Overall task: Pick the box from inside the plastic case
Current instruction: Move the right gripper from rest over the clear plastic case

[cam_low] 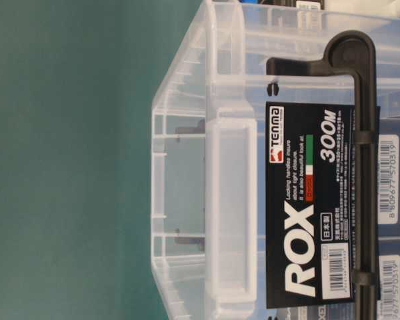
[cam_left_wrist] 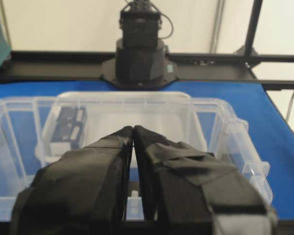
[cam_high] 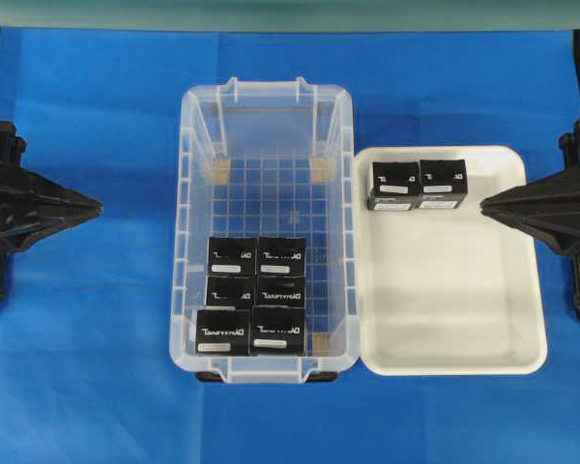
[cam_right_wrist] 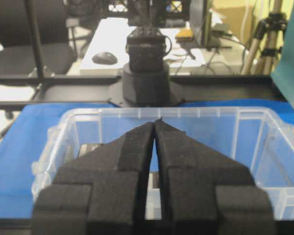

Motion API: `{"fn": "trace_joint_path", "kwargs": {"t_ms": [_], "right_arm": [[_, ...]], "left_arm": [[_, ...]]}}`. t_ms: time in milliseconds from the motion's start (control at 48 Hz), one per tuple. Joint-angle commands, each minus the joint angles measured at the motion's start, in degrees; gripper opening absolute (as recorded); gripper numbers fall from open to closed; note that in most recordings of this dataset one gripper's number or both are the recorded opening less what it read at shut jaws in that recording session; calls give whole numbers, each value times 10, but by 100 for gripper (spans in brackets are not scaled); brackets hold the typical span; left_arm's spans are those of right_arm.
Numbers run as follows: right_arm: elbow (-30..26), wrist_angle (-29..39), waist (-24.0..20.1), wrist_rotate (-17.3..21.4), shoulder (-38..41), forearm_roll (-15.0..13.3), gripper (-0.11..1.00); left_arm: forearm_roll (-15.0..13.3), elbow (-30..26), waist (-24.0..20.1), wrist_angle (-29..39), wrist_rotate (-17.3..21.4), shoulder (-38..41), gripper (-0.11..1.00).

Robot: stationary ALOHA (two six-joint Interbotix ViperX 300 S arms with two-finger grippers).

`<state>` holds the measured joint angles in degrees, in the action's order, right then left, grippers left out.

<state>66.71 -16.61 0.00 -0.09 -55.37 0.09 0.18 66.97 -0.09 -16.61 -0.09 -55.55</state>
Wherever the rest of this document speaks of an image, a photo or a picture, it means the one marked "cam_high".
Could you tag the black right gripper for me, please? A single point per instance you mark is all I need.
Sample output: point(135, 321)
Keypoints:
point(538, 208)

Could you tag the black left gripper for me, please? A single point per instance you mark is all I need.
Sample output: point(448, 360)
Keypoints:
point(50, 208)

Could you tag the black box case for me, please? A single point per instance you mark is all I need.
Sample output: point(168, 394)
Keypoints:
point(222, 332)
point(279, 290)
point(234, 292)
point(277, 330)
point(279, 256)
point(232, 256)

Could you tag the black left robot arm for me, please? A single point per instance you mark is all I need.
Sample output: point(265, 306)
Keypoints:
point(20, 225)

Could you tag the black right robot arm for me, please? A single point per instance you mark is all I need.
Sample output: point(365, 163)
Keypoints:
point(575, 257)

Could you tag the black box tray right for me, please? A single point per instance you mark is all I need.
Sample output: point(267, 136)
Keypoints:
point(443, 183)

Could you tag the black box tray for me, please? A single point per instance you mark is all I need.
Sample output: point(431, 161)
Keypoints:
point(393, 186)
point(443, 183)

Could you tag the black box tray left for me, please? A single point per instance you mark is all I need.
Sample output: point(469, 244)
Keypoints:
point(393, 186)

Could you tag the clear plastic storage case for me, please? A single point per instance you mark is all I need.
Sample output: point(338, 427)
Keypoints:
point(268, 159)

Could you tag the white plastic tray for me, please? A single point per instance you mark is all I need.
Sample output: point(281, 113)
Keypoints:
point(447, 291)

